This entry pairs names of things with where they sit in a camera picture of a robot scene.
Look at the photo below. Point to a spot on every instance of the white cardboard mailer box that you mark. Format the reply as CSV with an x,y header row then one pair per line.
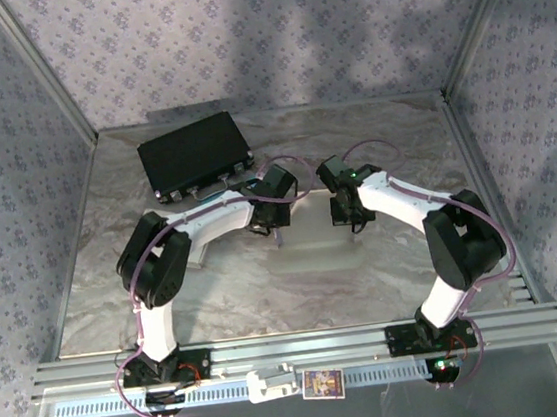
x,y
309,260
195,259

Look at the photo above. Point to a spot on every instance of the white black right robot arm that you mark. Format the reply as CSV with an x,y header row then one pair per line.
x,y
398,200

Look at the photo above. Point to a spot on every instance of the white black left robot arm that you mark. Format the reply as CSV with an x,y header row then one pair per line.
x,y
209,221

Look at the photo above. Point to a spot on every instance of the black hard carry case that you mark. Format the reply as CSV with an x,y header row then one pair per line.
x,y
191,153

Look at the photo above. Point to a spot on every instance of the small picture card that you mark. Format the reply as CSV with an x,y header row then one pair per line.
x,y
323,383

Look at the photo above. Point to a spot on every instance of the aluminium table side rail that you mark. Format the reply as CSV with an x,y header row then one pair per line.
x,y
472,146
79,231

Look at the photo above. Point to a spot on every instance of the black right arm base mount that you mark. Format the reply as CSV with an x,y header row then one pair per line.
x,y
399,340

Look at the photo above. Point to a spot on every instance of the aluminium rail beam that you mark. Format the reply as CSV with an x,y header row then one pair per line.
x,y
299,349

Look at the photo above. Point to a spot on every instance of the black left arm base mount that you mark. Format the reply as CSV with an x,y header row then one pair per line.
x,y
198,366

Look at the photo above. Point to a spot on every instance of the white plastic bracket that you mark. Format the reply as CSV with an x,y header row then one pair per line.
x,y
263,386

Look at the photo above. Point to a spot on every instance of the aluminium frame post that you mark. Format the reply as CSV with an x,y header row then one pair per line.
x,y
43,69
483,19

